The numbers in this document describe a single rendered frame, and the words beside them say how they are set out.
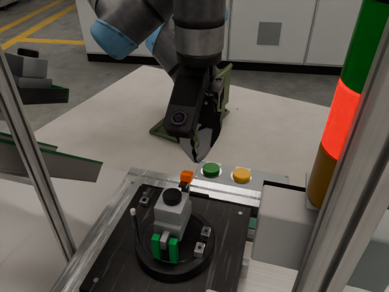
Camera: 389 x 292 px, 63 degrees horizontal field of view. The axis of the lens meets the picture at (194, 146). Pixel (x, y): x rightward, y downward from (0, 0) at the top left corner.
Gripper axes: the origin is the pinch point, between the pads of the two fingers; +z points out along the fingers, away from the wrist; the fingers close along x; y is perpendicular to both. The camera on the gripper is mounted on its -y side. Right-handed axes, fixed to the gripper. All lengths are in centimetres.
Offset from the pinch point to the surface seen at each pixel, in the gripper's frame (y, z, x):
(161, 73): 77, 20, 36
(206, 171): 7.9, 9.5, -0.5
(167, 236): -16.3, 2.5, 0.1
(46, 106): 163, 104, 183
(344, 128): -26.1, -26.3, -16.9
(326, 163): -25.7, -23.1, -16.6
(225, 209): -1.8, 9.9, -6.6
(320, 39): 294, 65, -49
